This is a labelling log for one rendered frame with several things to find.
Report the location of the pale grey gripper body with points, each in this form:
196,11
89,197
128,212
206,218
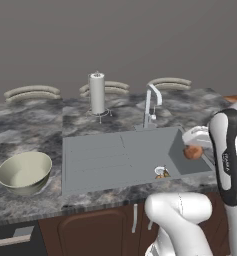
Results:
197,136

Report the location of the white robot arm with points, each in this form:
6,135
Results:
176,213

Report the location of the grey sink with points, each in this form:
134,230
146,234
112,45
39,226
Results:
116,160

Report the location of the pale green bowl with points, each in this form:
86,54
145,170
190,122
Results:
23,173

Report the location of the round brown-orange fruit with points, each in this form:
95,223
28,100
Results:
192,152

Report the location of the small white and brown food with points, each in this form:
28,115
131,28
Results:
161,172

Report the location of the silver tap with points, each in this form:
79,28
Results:
147,106

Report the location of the white paper towel roll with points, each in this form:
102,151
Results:
97,93

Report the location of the black dishwasher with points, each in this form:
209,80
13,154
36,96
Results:
10,240

